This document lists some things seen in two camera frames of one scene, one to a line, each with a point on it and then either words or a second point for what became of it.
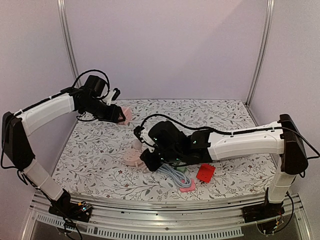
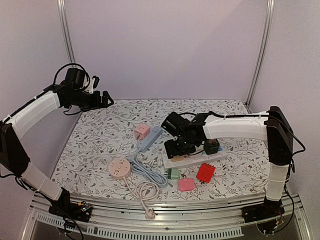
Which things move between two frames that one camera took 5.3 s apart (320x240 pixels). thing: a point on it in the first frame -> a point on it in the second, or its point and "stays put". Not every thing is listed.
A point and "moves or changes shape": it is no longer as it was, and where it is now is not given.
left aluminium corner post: [62, 12] stays put
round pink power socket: [131, 157] -> [119, 168]
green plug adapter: [182, 168] moves or changes shape
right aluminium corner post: [268, 23] stays put
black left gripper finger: [119, 115] -> [105, 97]
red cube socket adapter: [206, 172] stays put
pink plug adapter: [190, 189] stays put
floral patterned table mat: [101, 159] stays put
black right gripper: [149, 160] -> [173, 149]
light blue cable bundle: [181, 179] -> [138, 168]
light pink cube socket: [128, 113] moves or changes shape
